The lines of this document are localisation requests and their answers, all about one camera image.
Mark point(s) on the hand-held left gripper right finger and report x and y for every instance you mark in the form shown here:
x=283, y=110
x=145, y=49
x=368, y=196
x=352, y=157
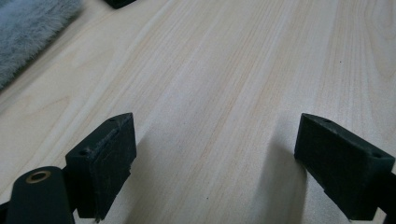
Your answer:
x=339, y=168

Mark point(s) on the grey fluffy cloth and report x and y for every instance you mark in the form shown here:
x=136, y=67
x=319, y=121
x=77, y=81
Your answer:
x=28, y=34

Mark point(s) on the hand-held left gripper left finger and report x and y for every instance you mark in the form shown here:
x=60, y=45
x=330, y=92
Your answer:
x=102, y=168

